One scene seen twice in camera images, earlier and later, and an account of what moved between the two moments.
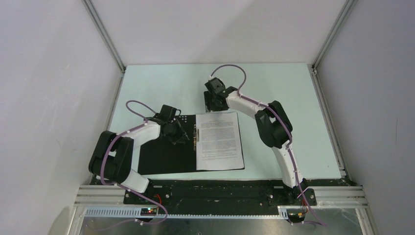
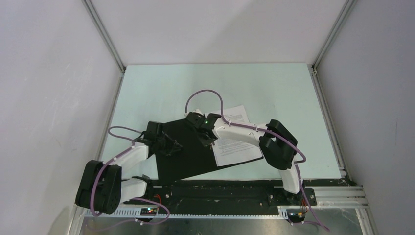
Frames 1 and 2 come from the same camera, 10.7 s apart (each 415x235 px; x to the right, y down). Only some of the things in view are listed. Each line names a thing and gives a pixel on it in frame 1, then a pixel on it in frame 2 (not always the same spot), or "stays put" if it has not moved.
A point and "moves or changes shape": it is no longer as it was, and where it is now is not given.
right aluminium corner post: (348, 6) stays put
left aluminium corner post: (104, 34) stays put
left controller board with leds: (148, 211) stays put
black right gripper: (209, 105) → (205, 142)
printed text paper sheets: (219, 146) moves or changes shape
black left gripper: (177, 139) → (172, 146)
